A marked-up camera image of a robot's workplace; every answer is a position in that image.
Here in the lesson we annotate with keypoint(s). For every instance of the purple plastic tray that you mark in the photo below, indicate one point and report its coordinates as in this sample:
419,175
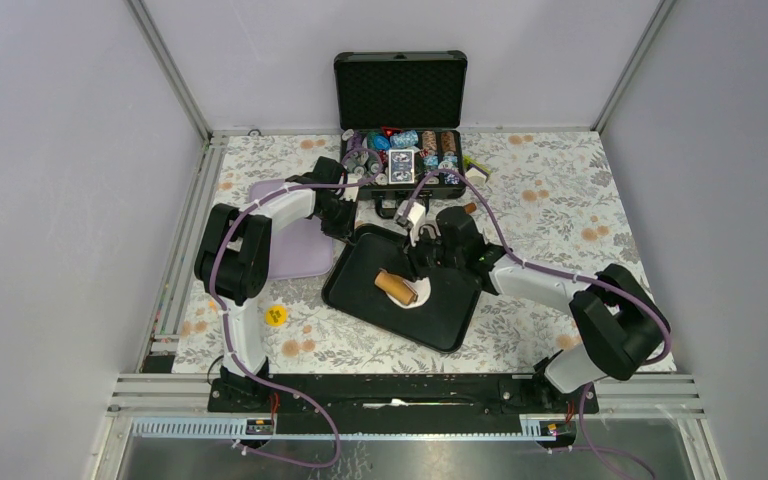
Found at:
298,248

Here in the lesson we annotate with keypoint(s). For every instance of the black baking tray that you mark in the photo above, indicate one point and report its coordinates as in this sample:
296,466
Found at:
434,311

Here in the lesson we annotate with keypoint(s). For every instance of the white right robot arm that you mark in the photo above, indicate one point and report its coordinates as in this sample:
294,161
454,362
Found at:
619,325

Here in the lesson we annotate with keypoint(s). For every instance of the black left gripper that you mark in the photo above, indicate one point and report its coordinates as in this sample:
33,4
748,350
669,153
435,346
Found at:
346,230

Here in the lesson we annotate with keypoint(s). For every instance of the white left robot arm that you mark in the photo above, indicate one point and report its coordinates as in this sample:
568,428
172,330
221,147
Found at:
234,254

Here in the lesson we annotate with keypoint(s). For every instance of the yellow round token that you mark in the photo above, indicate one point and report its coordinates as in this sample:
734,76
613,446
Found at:
275,315

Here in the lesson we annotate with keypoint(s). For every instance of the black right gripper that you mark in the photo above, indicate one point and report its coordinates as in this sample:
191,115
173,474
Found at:
414,259

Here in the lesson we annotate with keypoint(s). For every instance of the white dough disc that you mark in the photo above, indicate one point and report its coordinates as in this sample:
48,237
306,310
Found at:
421,288

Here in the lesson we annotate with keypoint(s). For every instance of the wooden rolling pin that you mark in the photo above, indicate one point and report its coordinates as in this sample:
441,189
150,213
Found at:
388,282

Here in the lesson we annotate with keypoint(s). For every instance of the blue playing card deck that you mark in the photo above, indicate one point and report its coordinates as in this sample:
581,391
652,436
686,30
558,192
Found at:
401,167

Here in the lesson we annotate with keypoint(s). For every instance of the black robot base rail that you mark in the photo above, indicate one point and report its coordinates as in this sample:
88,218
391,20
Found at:
496,393

